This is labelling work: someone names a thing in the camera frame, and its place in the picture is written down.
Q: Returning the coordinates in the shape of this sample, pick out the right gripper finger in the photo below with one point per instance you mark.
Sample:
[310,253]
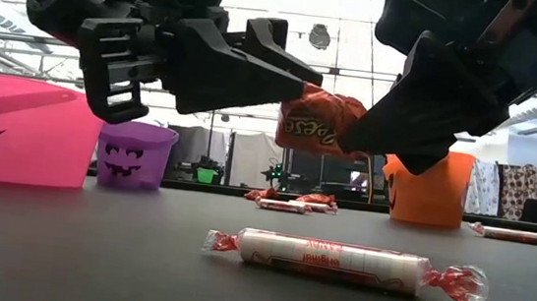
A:
[431,107]
[422,166]

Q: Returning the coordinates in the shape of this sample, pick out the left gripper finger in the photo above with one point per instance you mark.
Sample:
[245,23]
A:
[269,37]
[217,71]

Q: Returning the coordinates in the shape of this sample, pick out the pink plastic halloween bucket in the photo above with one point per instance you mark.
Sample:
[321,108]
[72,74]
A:
[36,148]

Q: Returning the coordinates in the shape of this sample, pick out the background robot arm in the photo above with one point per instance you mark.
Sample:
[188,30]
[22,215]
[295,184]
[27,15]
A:
[275,173]
[193,165]

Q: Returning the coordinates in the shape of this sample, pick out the orange plastic halloween bucket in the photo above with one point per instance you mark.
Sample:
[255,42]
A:
[431,201]

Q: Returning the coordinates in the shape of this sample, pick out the purple plastic halloween bucket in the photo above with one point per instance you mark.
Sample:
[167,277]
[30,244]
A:
[147,178]

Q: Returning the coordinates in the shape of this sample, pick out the white hanging cloth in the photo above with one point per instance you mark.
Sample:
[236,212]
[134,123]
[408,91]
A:
[484,188]

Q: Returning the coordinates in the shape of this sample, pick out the grey curtain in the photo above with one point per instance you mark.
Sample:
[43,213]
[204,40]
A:
[184,152]

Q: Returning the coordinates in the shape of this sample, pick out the pale curtain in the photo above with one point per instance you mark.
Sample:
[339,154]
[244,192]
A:
[255,159]

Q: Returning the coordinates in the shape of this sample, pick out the patterned hanging cloth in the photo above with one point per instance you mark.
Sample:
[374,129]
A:
[521,190]

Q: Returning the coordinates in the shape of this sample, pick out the green bucket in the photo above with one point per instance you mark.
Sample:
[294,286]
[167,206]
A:
[206,175]

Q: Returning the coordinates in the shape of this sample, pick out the black partition panel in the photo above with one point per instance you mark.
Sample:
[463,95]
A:
[306,169]

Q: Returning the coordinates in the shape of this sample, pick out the black metal frame rig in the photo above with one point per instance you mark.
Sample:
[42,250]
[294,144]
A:
[209,140]

